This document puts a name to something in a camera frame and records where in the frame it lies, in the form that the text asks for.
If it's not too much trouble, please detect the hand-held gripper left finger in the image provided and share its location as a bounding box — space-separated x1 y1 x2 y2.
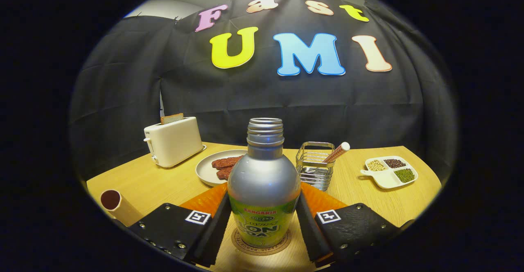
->
126 182 233 267

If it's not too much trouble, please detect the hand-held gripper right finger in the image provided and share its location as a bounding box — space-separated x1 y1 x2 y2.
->
295 182 400 268

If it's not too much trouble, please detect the round wooden coaster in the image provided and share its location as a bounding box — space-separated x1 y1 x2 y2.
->
231 227 292 256

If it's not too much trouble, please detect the silver juice bottle green label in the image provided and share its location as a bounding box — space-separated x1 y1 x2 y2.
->
227 118 301 249

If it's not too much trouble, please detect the cream cup with wooden handle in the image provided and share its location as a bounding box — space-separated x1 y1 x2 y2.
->
100 189 144 227

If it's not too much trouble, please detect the wooden table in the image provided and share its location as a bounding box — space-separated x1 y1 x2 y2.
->
86 142 443 272

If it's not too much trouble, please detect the round white plate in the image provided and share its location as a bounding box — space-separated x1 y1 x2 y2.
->
195 149 248 187

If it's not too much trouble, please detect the striped stick with white tip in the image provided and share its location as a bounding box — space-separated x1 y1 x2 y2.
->
323 142 351 164

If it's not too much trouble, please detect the white divided dish with beans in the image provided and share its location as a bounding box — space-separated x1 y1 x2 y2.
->
360 156 419 189

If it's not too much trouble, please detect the cream toaster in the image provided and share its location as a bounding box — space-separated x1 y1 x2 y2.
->
143 117 207 169

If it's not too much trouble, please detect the bread slice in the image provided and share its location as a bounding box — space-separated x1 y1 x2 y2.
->
160 113 184 125

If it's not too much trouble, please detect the wire mesh basket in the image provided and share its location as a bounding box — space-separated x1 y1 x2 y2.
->
296 142 335 191

